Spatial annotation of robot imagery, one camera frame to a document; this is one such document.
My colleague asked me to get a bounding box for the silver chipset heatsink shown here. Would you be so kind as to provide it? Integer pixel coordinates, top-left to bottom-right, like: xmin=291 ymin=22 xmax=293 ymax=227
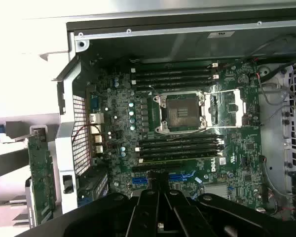
xmin=202 ymin=184 xmax=229 ymax=199

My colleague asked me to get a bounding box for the blue expansion slot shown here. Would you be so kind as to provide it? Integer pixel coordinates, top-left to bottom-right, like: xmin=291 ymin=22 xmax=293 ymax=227
xmin=131 ymin=170 xmax=197 ymax=185

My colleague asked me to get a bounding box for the long black expansion slot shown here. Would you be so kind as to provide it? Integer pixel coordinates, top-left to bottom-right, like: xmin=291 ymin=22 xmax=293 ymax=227
xmin=131 ymin=164 xmax=185 ymax=173

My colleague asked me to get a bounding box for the green Dell motherboard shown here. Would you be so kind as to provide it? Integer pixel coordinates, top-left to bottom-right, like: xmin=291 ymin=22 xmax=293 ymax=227
xmin=85 ymin=58 xmax=264 ymax=213

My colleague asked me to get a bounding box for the silver PC case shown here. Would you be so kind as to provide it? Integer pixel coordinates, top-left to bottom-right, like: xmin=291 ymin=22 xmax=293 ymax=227
xmin=51 ymin=6 xmax=296 ymax=223

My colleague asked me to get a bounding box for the CPU socket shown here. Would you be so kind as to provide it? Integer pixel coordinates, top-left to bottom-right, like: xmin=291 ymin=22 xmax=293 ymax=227
xmin=151 ymin=91 xmax=208 ymax=135

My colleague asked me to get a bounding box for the silver socket cover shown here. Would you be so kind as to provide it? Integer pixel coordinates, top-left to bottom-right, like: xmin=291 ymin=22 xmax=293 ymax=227
xmin=203 ymin=89 xmax=249 ymax=128

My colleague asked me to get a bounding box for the white case sticker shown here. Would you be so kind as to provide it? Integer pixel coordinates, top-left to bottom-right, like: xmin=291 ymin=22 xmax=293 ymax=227
xmin=208 ymin=30 xmax=235 ymax=40

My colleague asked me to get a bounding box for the red white wire bundle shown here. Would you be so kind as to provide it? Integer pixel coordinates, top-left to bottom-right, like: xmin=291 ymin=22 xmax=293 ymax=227
xmin=266 ymin=187 xmax=296 ymax=220

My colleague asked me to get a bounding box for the red black twisted wire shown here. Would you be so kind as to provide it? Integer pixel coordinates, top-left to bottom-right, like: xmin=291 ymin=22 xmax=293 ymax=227
xmin=73 ymin=124 xmax=107 ymax=143

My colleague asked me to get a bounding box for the grey wire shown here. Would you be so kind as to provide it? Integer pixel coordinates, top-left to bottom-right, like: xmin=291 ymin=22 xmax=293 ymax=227
xmin=258 ymin=80 xmax=296 ymax=106

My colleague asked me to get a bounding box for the black cable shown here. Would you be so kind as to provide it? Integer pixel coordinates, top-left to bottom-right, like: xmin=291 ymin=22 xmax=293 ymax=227
xmin=246 ymin=33 xmax=296 ymax=59

